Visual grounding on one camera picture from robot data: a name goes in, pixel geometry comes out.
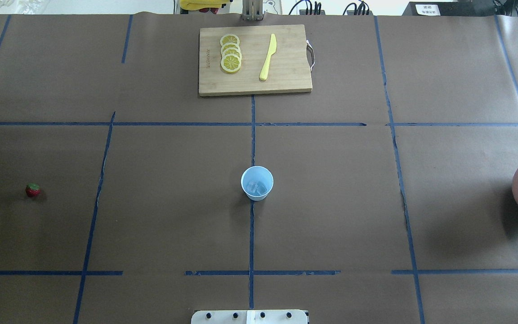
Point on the clear ice cube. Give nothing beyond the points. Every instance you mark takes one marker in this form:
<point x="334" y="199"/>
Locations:
<point x="256" y="189"/>

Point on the aluminium frame post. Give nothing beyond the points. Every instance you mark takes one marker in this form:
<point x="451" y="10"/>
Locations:
<point x="252" y="10"/>

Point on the wooden cutting board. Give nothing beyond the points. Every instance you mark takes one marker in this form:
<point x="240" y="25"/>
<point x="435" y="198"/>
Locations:
<point x="289" y="72"/>

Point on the red strawberry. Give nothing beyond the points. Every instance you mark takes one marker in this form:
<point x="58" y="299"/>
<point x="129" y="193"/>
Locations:
<point x="32" y="190"/>

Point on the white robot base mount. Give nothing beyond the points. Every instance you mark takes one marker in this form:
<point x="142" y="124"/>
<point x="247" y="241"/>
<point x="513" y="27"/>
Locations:
<point x="276" y="316"/>

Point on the light blue plastic cup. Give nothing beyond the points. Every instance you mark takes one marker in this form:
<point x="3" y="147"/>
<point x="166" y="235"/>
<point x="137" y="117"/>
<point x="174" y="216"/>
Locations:
<point x="257" y="174"/>

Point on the yellow cloth bag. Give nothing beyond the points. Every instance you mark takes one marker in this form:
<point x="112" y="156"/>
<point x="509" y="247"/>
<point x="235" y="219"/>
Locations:
<point x="193" y="5"/>

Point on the yellow plastic knife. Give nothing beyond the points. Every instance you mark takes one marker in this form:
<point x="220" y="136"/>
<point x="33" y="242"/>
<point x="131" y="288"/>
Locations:
<point x="264" y="73"/>

